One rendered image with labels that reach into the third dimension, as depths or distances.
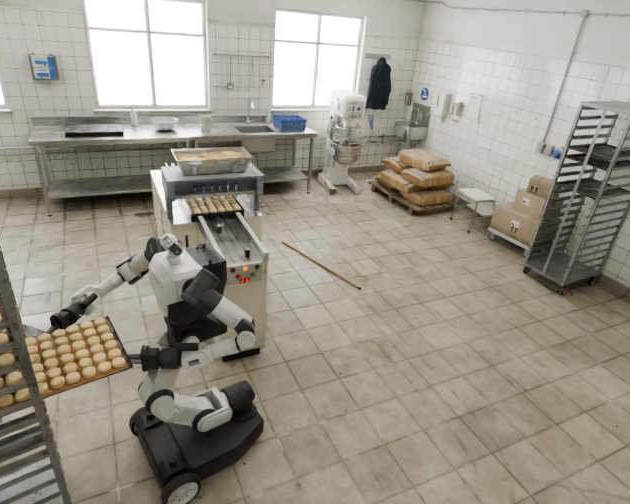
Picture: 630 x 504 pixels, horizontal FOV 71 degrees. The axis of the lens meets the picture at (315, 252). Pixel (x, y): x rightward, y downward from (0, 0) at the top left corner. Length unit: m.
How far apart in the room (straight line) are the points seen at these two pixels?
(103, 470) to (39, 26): 4.77
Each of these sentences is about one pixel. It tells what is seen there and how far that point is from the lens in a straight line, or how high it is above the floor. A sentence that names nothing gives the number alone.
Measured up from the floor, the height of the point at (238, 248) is 0.84.
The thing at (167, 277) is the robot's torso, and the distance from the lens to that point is 1.98.
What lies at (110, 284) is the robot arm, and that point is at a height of 1.02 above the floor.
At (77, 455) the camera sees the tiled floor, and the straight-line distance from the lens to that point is 3.06.
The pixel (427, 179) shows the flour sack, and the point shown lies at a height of 0.51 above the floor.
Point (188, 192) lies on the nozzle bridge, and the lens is 3.48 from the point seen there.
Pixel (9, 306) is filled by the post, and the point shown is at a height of 1.40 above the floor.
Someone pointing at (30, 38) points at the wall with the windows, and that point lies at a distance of 6.24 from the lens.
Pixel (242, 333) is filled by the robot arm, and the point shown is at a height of 1.11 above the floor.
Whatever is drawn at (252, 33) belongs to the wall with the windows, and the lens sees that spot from 6.54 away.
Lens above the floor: 2.30
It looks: 28 degrees down
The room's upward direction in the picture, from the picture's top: 5 degrees clockwise
